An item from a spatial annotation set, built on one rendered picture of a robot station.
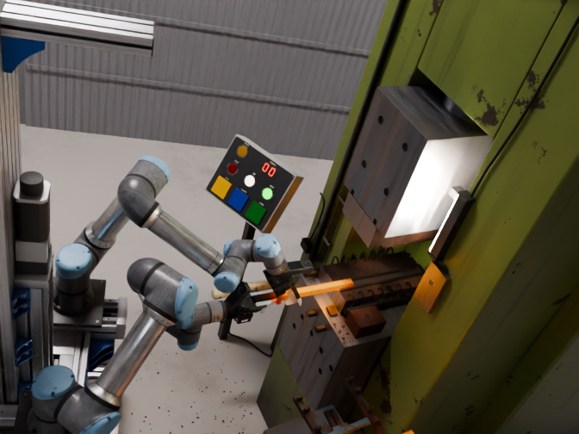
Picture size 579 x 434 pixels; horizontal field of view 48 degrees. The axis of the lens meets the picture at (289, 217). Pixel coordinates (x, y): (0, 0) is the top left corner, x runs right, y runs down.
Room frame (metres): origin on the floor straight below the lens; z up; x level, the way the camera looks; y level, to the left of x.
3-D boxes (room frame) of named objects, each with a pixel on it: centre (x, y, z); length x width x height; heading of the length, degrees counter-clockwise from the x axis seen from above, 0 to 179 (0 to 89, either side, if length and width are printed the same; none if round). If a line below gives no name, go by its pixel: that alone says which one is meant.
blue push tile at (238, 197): (2.10, 0.22, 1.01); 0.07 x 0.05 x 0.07; 61
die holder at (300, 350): (1.89, -0.45, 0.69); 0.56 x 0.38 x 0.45; 126
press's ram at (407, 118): (1.90, -0.43, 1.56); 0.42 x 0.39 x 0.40; 126
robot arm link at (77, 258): (1.50, 0.67, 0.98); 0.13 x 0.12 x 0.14; 176
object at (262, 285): (2.03, 0.04, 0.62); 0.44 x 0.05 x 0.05; 126
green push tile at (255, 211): (2.05, 0.14, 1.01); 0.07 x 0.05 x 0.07; 61
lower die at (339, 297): (1.93, -0.40, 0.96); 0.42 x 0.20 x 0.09; 126
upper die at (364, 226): (1.93, -0.40, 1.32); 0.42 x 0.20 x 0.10; 126
